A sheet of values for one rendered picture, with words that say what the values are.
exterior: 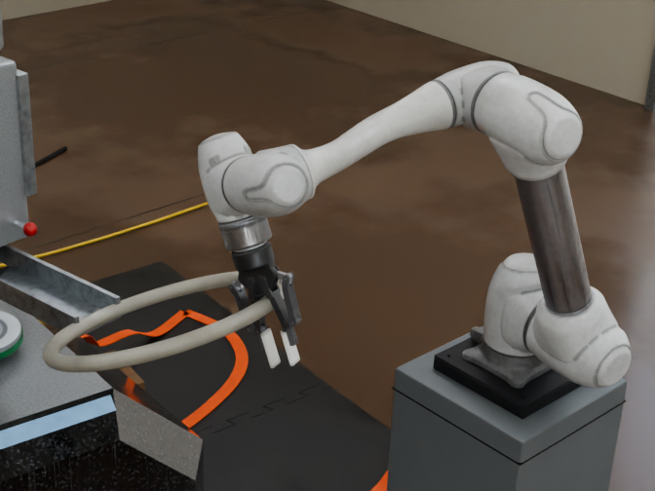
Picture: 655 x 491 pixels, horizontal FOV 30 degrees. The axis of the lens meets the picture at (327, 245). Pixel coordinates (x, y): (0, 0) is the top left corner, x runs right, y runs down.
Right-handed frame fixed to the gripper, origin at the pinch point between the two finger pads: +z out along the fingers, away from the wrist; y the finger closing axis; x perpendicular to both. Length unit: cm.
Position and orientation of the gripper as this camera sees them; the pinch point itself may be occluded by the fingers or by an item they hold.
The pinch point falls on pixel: (280, 347)
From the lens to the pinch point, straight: 229.9
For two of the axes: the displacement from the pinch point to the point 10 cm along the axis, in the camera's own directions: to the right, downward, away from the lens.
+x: -4.2, 3.0, -8.6
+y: -8.7, 1.5, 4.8
